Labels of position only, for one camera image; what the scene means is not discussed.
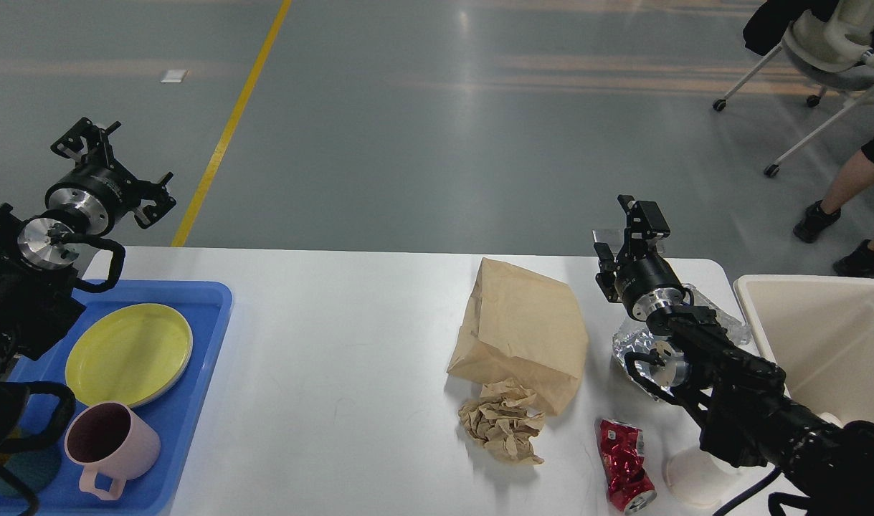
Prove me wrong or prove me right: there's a crumpled brown paper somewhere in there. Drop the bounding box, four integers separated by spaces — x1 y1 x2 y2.
457 378 546 466

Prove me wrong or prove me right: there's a white paper cup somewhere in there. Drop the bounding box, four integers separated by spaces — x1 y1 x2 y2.
664 412 842 509

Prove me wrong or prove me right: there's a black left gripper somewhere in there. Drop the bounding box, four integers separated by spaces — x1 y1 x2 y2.
44 118 177 237

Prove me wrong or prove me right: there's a crushed red can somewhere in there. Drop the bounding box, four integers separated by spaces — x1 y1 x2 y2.
599 419 657 515

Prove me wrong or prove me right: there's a crumpled aluminium foil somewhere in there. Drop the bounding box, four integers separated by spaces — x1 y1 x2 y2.
612 283 754 394

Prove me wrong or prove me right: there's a person in black shorts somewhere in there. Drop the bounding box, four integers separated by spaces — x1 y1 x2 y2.
792 137 874 277

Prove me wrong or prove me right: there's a teal and yellow cup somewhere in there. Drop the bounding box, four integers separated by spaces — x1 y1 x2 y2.
0 446 61 497

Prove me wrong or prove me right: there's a beige plastic bin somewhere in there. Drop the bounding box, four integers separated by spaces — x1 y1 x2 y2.
733 274 874 424

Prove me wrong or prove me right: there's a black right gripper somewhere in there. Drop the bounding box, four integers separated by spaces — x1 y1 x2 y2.
594 195 686 321

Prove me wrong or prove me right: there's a brown paper bag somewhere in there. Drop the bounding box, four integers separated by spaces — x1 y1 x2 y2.
447 258 589 416

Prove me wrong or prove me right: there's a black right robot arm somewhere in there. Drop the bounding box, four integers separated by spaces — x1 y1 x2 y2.
594 195 874 515

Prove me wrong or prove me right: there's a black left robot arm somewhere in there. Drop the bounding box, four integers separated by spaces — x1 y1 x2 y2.
0 118 176 515

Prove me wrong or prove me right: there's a pink mug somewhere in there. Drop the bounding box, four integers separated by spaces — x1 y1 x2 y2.
63 401 161 502

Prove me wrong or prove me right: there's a yellow round plate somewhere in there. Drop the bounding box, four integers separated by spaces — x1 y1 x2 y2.
65 303 194 408

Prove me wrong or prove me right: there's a blue plastic tray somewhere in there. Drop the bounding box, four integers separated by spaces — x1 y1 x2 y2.
9 280 233 515

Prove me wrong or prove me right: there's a white office chair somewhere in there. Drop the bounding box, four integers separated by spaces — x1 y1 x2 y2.
712 1 874 177

